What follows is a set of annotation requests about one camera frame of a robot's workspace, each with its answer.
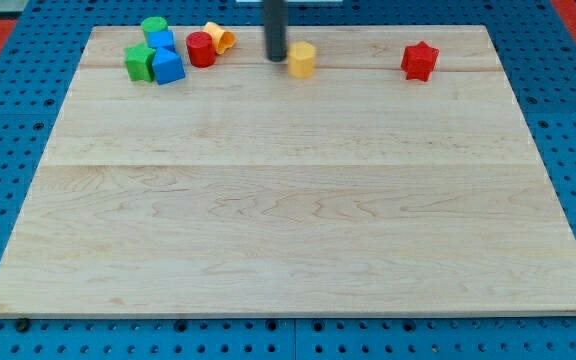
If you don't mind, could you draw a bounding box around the light wooden board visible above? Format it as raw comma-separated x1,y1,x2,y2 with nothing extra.
0,25,576,319

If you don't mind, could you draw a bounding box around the yellow hexagonal block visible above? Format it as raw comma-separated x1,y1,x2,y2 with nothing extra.
287,41,317,79

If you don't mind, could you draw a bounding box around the orange heart block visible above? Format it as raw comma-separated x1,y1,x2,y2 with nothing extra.
203,21,237,55

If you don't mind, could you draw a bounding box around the red cylinder block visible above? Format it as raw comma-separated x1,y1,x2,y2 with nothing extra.
185,31,216,68

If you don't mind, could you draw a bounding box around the blue triangular block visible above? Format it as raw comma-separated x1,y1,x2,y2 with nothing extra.
152,48,186,85

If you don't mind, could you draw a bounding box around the red star block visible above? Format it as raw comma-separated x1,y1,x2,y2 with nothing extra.
401,41,440,82

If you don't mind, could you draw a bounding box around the blue cube block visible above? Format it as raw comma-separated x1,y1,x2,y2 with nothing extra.
146,30,176,52

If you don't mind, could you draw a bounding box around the green star block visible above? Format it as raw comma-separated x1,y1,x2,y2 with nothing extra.
124,43,156,82

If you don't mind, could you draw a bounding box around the green cylinder block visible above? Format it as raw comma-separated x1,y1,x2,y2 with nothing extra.
140,16,168,43

